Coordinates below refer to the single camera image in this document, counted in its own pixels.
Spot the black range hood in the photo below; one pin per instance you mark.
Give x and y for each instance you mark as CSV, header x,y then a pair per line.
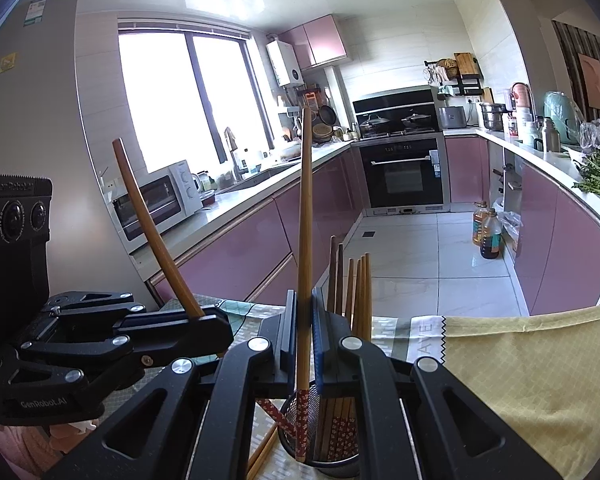
x,y
395,100

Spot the dark frying pan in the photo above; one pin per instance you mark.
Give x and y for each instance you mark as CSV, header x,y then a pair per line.
x,y
328,115

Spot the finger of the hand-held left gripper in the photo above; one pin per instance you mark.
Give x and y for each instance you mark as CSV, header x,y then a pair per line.
x,y
90,310
180,335

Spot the small steel kettle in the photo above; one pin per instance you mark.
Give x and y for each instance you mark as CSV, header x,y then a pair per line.
x,y
350,135

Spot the silver toaster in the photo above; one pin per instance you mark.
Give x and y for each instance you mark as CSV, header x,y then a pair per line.
x,y
452,117

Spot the wooden cutting board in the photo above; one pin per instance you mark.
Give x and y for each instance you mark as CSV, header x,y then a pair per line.
x,y
465,65

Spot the black mesh utensil holder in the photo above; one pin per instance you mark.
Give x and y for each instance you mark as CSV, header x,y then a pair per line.
x,y
289,449

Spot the red patterned wooden chopstick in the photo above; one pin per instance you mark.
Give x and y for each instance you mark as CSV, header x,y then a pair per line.
x,y
305,210

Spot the white toaster oven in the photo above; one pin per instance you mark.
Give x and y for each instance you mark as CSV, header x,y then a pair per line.
x,y
155,200

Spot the person's left hand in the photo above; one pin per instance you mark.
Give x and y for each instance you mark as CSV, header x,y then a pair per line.
x,y
20,445

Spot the steel kitchen faucet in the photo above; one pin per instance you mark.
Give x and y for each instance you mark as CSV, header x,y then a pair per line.
x,y
232,152

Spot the white wall water heater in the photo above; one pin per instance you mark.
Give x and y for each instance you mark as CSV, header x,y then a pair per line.
x,y
284,62

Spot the beige green patterned tablecloth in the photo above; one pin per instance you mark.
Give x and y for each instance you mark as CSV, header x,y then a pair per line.
x,y
395,332

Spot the clear plastic floor bag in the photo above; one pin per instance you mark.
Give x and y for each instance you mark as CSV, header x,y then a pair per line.
x,y
511,230

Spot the black built-in oven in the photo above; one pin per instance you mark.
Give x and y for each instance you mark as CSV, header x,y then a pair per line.
x,y
405,175

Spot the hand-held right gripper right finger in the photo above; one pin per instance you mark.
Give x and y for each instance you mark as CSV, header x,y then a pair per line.
x,y
317,347

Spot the brown wooden chopstick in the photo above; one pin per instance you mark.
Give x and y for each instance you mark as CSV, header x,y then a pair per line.
x,y
150,220

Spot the round woven basket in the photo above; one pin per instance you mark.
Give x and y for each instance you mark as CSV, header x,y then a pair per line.
x,y
323,132

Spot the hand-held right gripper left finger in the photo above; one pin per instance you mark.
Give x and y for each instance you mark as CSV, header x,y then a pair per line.
x,y
280,347

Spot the black wall rack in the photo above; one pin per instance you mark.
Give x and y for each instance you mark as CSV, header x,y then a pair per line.
x,y
460,87

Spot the teal air fryer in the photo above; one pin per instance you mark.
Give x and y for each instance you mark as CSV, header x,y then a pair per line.
x,y
560,107

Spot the dark slatted partition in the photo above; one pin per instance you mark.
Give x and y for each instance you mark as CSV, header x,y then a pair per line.
x,y
590,70

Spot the yellow cooking oil bottle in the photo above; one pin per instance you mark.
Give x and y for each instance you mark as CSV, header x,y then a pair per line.
x,y
479,225

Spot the bundle of wooden chopsticks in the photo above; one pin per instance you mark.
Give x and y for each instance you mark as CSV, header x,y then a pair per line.
x,y
365,285

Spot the pink upper kitchen cabinet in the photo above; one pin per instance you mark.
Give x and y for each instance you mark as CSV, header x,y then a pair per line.
x,y
320,42

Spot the grey refrigerator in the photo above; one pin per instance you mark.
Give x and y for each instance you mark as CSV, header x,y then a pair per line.
x,y
40,110

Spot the kitchen window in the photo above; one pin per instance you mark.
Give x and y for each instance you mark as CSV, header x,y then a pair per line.
x,y
180,100

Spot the steel thermos bottle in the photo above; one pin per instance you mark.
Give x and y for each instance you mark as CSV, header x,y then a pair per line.
x,y
553,136

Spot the pink lower kitchen cabinets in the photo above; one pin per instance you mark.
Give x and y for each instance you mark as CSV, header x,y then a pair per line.
x,y
260,230
555,240

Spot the dark cooking oil bottle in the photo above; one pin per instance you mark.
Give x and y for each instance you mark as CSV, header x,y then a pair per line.
x,y
491,240

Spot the pink electric kettle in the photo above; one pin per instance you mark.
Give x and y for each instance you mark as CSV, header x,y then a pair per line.
x,y
521,96

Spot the lidded cooking pot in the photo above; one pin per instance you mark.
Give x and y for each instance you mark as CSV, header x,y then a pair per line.
x,y
417,120
375,122

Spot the yellow cloth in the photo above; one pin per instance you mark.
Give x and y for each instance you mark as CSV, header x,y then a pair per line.
x,y
520,370

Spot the steel stockpot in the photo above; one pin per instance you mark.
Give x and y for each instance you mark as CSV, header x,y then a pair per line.
x,y
493,116

